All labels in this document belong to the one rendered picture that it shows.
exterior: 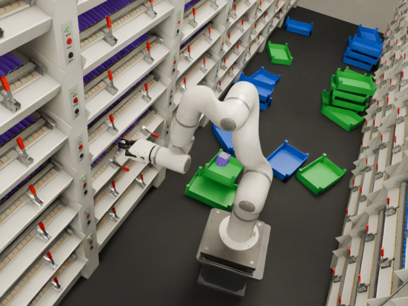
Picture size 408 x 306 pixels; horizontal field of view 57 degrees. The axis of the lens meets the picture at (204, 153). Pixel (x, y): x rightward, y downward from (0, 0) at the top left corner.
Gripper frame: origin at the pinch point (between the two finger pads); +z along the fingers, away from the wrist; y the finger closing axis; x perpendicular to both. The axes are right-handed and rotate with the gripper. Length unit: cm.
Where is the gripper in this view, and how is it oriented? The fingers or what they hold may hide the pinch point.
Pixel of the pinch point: (124, 144)
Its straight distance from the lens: 173.0
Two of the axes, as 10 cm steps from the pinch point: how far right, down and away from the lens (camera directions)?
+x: 0.3, -7.6, -6.5
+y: 4.1, -5.8, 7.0
